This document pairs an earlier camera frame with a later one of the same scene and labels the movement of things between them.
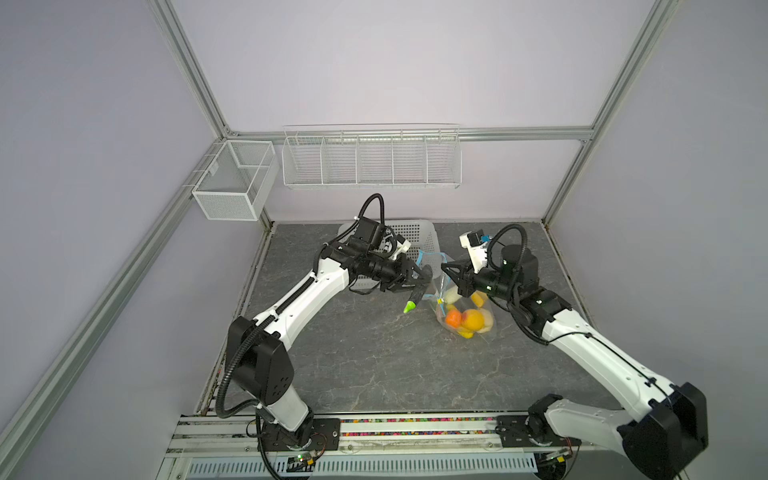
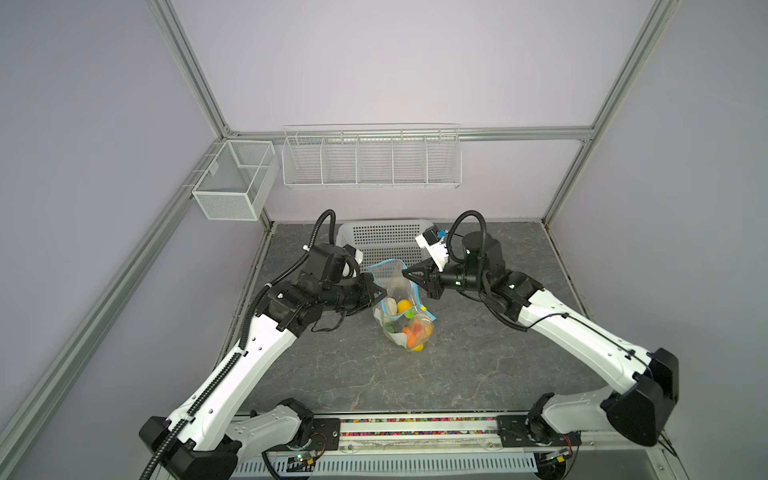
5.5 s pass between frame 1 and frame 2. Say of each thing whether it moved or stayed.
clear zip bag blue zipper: moved
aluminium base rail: stayed
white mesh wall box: stayed
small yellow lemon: moved
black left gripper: moved
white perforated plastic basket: stayed
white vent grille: stayed
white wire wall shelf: stayed
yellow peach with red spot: moved
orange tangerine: moved
